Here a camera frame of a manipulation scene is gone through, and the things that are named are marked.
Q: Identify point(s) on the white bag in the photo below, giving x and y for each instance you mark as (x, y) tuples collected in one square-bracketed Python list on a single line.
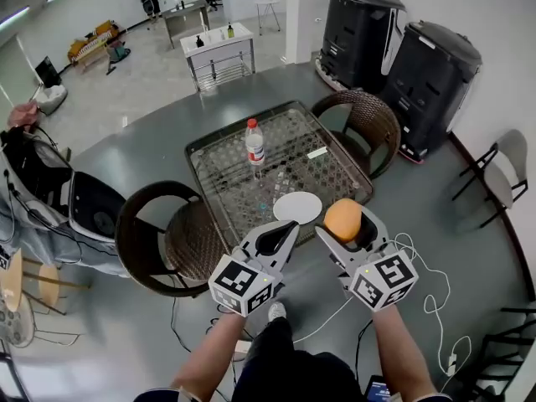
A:
[(53, 98)]

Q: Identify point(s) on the grey chair with black frame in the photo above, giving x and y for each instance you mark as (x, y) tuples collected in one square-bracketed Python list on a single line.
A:
[(500, 170)]

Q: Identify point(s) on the clear bottle with red cap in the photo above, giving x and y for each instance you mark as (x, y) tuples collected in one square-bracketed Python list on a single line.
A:
[(254, 145)]

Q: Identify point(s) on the white power adapter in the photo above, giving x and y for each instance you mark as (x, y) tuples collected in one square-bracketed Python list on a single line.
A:
[(451, 360)]

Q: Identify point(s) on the dark soap bottle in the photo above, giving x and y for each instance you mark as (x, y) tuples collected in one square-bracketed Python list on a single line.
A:
[(199, 41)]

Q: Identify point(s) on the person's right forearm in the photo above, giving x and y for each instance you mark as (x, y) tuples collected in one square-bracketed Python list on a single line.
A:
[(402, 350)]

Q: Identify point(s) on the small white round table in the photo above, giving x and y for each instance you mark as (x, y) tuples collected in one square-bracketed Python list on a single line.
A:
[(268, 8)]

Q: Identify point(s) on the person's white shoe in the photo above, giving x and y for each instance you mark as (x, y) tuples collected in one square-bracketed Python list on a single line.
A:
[(276, 310)]

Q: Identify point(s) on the white and black machine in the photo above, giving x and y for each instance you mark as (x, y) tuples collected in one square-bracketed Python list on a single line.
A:
[(98, 207)]

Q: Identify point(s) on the brown wicker chair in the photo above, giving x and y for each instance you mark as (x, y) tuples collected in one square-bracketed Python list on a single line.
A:
[(374, 124), (188, 237)]

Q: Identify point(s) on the white counter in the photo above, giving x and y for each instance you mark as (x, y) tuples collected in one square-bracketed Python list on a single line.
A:
[(247, 2)]

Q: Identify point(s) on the black phone with lit screen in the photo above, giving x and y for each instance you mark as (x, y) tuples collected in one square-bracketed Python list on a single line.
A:
[(377, 390)]

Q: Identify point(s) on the green bottle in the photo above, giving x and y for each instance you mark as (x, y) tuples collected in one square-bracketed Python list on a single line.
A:
[(230, 31)]

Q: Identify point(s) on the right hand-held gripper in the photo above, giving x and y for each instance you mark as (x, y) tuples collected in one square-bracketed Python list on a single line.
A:
[(383, 283)]

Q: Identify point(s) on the glass-top rattan table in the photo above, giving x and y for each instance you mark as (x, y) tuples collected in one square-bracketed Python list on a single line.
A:
[(289, 157)]

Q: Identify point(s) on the round orange food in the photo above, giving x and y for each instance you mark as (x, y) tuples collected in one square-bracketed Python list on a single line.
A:
[(342, 220)]

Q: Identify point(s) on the black monitor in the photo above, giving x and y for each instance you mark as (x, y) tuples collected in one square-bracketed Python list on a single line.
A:
[(47, 71)]

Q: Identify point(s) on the black metal rack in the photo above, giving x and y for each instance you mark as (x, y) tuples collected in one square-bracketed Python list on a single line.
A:
[(506, 350)]

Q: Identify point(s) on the grey metal table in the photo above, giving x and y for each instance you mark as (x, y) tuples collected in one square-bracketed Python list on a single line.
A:
[(184, 17)]

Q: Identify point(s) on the white sink table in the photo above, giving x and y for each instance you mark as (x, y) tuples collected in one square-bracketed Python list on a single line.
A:
[(218, 44)]

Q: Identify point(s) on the wooden stool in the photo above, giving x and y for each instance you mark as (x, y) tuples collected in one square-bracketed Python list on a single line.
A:
[(48, 283)]

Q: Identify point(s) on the large black machine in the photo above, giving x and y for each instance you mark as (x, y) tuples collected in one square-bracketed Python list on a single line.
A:
[(356, 36), (431, 86)]

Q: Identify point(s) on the person's dark trousers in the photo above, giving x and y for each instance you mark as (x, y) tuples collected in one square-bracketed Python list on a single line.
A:
[(293, 371)]

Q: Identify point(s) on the white round plate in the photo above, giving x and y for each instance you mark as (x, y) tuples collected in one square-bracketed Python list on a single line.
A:
[(297, 207)]

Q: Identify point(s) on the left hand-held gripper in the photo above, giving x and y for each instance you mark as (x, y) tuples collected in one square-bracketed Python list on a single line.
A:
[(240, 285)]

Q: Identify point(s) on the yellow wooden bench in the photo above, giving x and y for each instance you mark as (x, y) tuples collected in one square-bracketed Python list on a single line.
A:
[(90, 44)]

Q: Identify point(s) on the small white card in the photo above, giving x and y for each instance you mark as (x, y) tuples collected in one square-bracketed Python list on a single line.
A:
[(317, 153)]

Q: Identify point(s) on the person's left forearm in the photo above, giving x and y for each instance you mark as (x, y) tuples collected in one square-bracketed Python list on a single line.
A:
[(209, 354)]

